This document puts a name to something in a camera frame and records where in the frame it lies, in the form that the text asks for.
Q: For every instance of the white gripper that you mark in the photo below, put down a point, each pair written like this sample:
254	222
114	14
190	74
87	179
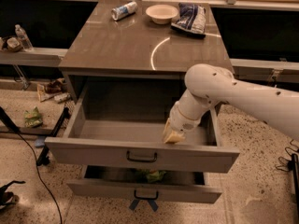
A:
182	122

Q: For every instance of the grey top drawer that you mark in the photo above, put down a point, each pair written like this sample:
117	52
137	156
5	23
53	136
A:
109	153

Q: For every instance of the grey drawer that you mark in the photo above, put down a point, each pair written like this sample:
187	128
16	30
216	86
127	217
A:
109	153
187	187

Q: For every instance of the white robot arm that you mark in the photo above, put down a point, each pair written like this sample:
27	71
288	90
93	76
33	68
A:
208	85

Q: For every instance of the green chip bag in drawer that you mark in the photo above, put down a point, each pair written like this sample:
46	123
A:
149	176

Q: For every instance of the grey bottom drawer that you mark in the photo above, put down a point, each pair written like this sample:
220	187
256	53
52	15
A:
187	187

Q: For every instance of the grey drawer cabinet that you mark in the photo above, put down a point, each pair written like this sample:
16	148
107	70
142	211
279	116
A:
125	76

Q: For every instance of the blue white chip bag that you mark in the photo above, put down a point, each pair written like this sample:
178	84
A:
192	20

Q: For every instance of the white bowl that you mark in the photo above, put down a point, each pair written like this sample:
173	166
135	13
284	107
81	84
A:
162	14

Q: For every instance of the snack wrappers on floor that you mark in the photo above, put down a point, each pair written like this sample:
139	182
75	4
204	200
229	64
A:
55	89

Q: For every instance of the white blue can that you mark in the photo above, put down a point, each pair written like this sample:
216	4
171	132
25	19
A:
118	13

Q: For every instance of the green bag on floor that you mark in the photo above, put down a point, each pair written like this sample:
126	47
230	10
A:
32	118

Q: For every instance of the clear plastic water bottle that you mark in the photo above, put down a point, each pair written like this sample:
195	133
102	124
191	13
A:
23	37

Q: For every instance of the black object on floor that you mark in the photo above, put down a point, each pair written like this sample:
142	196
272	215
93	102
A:
7	197

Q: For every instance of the small bowl on ledge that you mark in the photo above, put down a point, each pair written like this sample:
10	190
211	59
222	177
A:
10	44

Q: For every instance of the black top drawer handle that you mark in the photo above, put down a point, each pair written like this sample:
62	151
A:
142	159

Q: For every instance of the black drawer handle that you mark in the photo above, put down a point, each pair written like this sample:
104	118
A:
142	159
146	195

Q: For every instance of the black bottom drawer handle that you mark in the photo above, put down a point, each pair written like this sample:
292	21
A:
146	195

